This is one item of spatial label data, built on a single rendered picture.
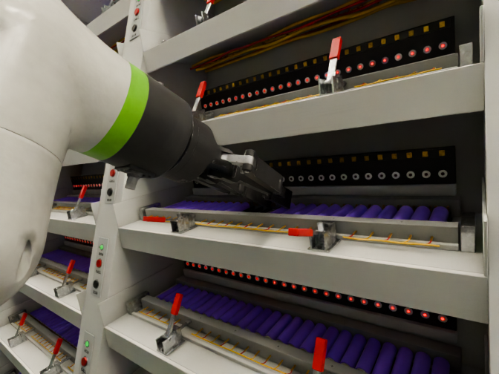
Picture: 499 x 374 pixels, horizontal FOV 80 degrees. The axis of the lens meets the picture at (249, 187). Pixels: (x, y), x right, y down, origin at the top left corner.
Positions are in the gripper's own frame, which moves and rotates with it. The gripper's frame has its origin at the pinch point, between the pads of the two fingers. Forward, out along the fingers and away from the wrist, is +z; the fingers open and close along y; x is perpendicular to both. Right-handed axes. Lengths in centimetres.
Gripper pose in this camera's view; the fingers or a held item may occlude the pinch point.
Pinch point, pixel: (268, 194)
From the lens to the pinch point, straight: 47.6
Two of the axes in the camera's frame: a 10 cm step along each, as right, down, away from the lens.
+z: 5.9, 3.0, 7.5
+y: 7.9, -0.1, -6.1
